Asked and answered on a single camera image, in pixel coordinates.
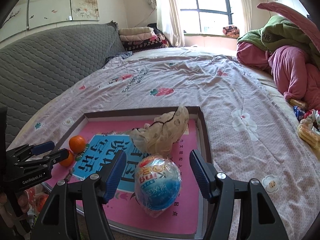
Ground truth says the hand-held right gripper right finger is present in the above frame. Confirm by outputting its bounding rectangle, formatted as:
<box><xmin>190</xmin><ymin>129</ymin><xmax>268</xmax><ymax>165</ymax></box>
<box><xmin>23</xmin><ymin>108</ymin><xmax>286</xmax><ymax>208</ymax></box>
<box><xmin>189</xmin><ymin>149</ymin><xmax>288</xmax><ymax>240</ymax></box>

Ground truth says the grey quilted headboard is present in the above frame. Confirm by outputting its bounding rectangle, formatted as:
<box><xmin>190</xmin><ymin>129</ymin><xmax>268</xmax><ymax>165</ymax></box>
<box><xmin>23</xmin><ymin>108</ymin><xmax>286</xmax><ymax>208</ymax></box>
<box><xmin>0</xmin><ymin>22</ymin><xmax>125</xmax><ymax>150</ymax></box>

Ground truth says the orange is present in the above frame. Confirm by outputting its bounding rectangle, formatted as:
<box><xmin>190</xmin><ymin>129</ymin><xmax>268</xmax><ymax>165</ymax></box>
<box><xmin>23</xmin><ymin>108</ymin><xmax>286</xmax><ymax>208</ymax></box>
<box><xmin>59</xmin><ymin>150</ymin><xmax>75</xmax><ymax>167</ymax></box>
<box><xmin>69</xmin><ymin>135</ymin><xmax>86</xmax><ymax>153</ymax></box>

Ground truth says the stack of folded blankets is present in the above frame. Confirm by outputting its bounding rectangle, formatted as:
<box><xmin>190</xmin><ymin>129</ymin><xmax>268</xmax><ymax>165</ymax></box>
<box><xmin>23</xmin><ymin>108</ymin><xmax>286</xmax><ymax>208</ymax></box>
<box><xmin>118</xmin><ymin>27</ymin><xmax>172</xmax><ymax>53</ymax></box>

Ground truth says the cream curtain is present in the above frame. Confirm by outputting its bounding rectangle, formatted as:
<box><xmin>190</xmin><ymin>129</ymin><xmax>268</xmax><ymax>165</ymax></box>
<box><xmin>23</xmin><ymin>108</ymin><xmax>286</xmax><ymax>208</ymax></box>
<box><xmin>152</xmin><ymin>0</ymin><xmax>185</xmax><ymax>48</ymax></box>
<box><xmin>235</xmin><ymin>0</ymin><xmax>252</xmax><ymax>34</ymax></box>

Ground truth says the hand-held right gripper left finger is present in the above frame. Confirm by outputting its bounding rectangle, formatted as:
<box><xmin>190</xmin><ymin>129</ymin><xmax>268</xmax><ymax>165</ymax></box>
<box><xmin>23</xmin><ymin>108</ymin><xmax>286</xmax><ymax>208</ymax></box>
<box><xmin>32</xmin><ymin>149</ymin><xmax>127</xmax><ymax>240</ymax></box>

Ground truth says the shallow grey cardboard box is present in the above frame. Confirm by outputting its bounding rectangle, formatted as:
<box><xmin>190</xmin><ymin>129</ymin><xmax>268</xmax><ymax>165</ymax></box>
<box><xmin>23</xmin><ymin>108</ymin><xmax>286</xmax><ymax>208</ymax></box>
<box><xmin>41</xmin><ymin>105</ymin><xmax>213</xmax><ymax>239</ymax></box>

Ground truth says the pile of snack wrappers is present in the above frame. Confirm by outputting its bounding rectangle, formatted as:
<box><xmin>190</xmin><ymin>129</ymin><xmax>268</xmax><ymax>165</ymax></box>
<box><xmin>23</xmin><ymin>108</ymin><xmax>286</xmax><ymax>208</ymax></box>
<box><xmin>290</xmin><ymin>99</ymin><xmax>320</xmax><ymax>130</ymax></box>

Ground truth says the patterned cushion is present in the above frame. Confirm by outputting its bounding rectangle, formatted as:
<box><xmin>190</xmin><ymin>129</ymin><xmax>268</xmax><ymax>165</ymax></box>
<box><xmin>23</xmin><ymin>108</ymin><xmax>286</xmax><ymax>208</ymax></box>
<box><xmin>222</xmin><ymin>25</ymin><xmax>240</xmax><ymax>38</ymax></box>

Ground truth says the beige mesh scrunchie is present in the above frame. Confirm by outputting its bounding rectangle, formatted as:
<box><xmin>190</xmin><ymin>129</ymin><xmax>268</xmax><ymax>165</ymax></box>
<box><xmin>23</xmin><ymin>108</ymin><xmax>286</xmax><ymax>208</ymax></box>
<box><xmin>129</xmin><ymin>106</ymin><xmax>190</xmax><ymax>158</ymax></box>

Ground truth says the dark blue patterned cloth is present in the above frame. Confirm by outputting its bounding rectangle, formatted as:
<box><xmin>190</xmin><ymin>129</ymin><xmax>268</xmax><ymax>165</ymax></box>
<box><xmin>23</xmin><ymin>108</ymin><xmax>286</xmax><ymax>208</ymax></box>
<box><xmin>105</xmin><ymin>51</ymin><xmax>133</xmax><ymax>64</ymax></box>

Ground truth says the yellow biscuit packet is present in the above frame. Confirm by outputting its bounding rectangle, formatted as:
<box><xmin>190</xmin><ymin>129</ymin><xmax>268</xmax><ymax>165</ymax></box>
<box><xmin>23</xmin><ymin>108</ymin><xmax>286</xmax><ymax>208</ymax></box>
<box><xmin>297</xmin><ymin>120</ymin><xmax>320</xmax><ymax>153</ymax></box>

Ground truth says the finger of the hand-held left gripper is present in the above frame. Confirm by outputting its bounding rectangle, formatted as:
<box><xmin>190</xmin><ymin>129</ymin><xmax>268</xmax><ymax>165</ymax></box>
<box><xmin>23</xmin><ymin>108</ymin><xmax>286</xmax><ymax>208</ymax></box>
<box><xmin>7</xmin><ymin>141</ymin><xmax>55</xmax><ymax>164</ymax></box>
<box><xmin>15</xmin><ymin>149</ymin><xmax>70</xmax><ymax>173</ymax></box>

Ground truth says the green blanket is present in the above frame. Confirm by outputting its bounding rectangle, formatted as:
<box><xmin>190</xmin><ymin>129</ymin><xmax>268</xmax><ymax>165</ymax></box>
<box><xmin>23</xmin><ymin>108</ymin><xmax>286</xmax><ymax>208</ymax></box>
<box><xmin>237</xmin><ymin>15</ymin><xmax>315</xmax><ymax>53</ymax></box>

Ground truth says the person's left hand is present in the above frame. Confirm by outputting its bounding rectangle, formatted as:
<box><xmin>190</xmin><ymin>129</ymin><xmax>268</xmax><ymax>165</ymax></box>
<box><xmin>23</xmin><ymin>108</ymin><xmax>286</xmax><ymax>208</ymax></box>
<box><xmin>17</xmin><ymin>189</ymin><xmax>34</xmax><ymax>214</ymax></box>

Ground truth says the pink quilt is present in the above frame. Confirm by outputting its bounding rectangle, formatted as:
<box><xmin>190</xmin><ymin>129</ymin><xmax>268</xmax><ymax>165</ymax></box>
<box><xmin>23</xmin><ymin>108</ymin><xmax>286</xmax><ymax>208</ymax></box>
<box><xmin>236</xmin><ymin>2</ymin><xmax>320</xmax><ymax>110</ymax></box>

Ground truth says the blue toy egg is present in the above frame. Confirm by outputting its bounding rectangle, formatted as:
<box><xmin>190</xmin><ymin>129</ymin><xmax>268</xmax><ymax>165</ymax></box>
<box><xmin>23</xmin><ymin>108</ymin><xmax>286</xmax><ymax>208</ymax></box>
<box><xmin>134</xmin><ymin>154</ymin><xmax>182</xmax><ymax>218</ymax></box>

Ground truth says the floral wall painting panel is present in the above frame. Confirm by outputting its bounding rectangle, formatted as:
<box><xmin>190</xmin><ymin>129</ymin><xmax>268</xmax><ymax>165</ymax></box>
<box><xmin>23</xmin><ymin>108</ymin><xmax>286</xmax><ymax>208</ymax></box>
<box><xmin>26</xmin><ymin>0</ymin><xmax>73</xmax><ymax>30</ymax></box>
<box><xmin>0</xmin><ymin>0</ymin><xmax>30</xmax><ymax>43</ymax></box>
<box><xmin>70</xmin><ymin>0</ymin><xmax>100</xmax><ymax>22</ymax></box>

